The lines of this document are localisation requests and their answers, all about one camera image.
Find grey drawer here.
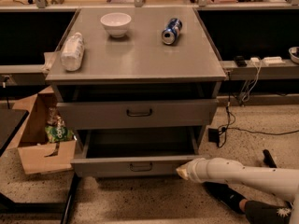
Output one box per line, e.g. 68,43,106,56
57,99,218,130
71,127,203,177

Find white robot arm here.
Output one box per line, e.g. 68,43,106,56
177,157,299,224

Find grey top drawer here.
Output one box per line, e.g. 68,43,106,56
57,99,218,130

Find grey drawer cabinet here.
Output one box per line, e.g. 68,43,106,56
45,6,227,156

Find black shoe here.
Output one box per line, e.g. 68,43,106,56
204,182,245,214

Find black power adapter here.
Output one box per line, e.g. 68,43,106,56
208,128,220,144

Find black chair leg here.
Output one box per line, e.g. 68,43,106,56
263,149,277,168

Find dark trouser leg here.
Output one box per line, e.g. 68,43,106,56
245,201,292,224

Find black charger on ledge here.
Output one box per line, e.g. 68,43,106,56
234,56,247,67

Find black metal floor bar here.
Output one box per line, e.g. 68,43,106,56
60,174,80,224

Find green snack bag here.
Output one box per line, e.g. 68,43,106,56
45,126,73,143

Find white power strip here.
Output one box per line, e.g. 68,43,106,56
263,56,284,66

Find blue soda can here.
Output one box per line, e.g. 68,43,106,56
162,18,182,45

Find brown cardboard box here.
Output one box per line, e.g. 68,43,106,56
9,87,76,175

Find clear plastic water bottle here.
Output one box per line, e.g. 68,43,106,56
61,33,85,71

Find white ceramic bowl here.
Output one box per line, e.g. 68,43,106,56
100,12,132,37

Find black floor cable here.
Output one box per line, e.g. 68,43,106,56
216,72,299,149

